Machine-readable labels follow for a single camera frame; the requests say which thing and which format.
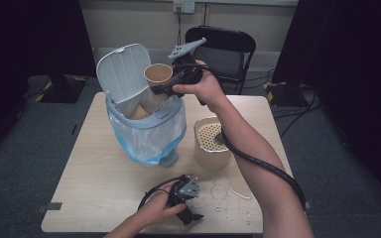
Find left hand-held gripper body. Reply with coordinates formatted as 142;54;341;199
168;175;201;216

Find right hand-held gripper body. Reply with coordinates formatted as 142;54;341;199
168;37;208;91

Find brown paper cup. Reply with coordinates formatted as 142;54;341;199
143;62;175;89
127;103;152;121

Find white lidded trash bin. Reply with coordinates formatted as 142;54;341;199
95;43;188;169

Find person's right hand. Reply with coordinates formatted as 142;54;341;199
172;59;228;112

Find person's left hand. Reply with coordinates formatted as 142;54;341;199
137;188;188;228

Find beige bucket with strainer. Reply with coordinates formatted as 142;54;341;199
192;115;234;172

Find black folding chair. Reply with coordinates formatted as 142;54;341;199
185;25;258;96

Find clear plastic strip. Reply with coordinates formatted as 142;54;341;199
227;185;253;201

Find translucent plastic bin liner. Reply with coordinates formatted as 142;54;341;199
106;97;188;167

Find black stand base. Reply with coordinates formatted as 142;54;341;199
39;73;87;104

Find black box with yellow tape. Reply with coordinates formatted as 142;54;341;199
263;80;310;107

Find grey tape marker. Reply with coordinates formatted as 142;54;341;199
36;201;64;213

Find dark curtain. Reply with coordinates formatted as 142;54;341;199
272;0;381;212
0;0;96;164

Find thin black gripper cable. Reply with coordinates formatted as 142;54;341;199
137;176;182;211

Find black wall cable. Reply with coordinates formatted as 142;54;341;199
177;6;184;48

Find white wall socket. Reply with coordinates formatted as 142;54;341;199
173;0;196;15

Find thick black gripper cable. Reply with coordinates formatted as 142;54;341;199
178;62;308;211

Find black floor cables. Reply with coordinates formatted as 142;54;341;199
271;67;322;140

